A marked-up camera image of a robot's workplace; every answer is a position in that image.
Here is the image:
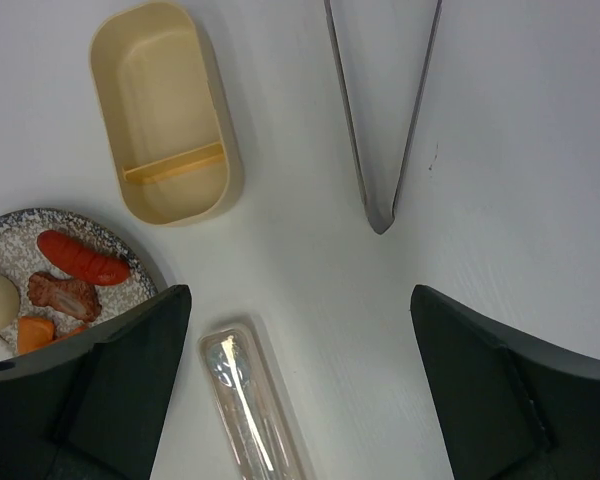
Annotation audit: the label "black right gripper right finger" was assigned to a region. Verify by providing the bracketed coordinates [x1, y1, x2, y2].
[410, 285, 600, 479]

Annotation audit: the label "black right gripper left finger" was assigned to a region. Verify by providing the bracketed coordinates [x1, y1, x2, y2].
[0, 285, 191, 479]

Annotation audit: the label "brown fried chicken piece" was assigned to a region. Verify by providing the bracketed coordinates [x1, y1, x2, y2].
[27, 272, 102, 323]

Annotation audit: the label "red sausage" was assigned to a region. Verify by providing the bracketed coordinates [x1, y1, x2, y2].
[36, 230, 131, 286]

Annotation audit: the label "metal food tongs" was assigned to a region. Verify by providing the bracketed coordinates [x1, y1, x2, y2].
[323, 0, 443, 235]

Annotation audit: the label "beige lunch box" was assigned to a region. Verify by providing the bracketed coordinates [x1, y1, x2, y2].
[89, 1, 244, 226]

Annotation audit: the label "orange chicken drumstick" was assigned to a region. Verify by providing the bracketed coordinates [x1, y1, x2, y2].
[16, 316, 87, 355]

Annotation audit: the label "clear cutlery case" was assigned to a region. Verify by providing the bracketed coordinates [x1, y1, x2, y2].
[197, 314, 316, 479]

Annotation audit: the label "speckled ceramic plate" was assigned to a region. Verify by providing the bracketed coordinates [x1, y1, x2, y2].
[0, 208, 159, 338]

